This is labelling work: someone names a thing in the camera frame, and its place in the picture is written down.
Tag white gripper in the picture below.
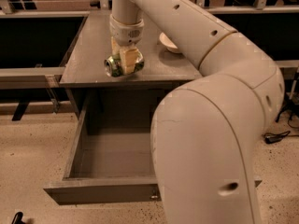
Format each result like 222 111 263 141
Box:
109 14 144 75

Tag green crushed soda can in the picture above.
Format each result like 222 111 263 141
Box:
104 54 144 77

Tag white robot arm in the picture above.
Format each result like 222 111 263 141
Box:
113 0 284 224

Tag open grey top drawer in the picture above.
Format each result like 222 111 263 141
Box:
45 89 263 206

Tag metal drawer knob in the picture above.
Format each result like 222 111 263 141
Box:
150 189 160 201

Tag grey cabinet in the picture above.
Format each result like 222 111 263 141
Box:
60 11 201 115

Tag black object at bottom left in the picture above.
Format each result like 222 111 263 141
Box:
11 212 26 224

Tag grey metal railing frame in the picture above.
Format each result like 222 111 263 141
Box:
0 0 299 121

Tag black power adapter with cable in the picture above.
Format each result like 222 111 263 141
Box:
263 87 299 146

